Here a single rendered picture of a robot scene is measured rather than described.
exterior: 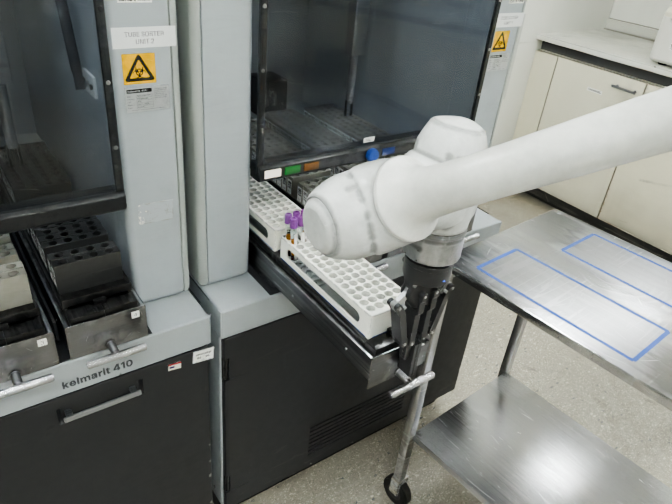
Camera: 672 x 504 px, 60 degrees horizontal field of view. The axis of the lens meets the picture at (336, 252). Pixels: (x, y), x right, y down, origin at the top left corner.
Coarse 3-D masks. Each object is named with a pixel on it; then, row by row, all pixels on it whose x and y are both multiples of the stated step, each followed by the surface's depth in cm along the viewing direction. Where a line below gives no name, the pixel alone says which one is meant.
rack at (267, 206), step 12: (252, 180) 137; (252, 192) 132; (264, 192) 134; (276, 192) 133; (252, 204) 127; (264, 204) 128; (276, 204) 128; (288, 204) 130; (252, 216) 134; (264, 216) 123; (276, 216) 124; (252, 228) 127; (264, 228) 130; (276, 228) 119; (264, 240) 123; (276, 240) 119
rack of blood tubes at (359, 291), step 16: (288, 240) 115; (288, 256) 117; (304, 256) 111; (320, 256) 111; (304, 272) 113; (320, 272) 107; (336, 272) 107; (352, 272) 108; (368, 272) 108; (320, 288) 109; (336, 288) 104; (352, 288) 103; (368, 288) 104; (384, 288) 105; (400, 288) 105; (336, 304) 105; (352, 304) 101; (368, 304) 100; (384, 304) 100; (352, 320) 102; (368, 320) 98; (384, 320) 100; (368, 336) 100
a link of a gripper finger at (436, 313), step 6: (450, 288) 95; (444, 294) 95; (438, 300) 96; (444, 300) 95; (438, 306) 96; (444, 306) 96; (432, 312) 97; (438, 312) 96; (432, 318) 97; (438, 318) 97; (432, 324) 97; (432, 330) 98
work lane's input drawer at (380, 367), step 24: (264, 264) 122; (288, 288) 116; (312, 288) 111; (312, 312) 110; (336, 312) 105; (336, 336) 105; (360, 336) 100; (384, 336) 100; (360, 360) 100; (384, 360) 99; (408, 384) 100
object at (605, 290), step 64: (512, 256) 127; (576, 256) 129; (640, 256) 132; (576, 320) 109; (640, 320) 111; (512, 384) 171; (640, 384) 96; (448, 448) 149; (512, 448) 151; (576, 448) 153
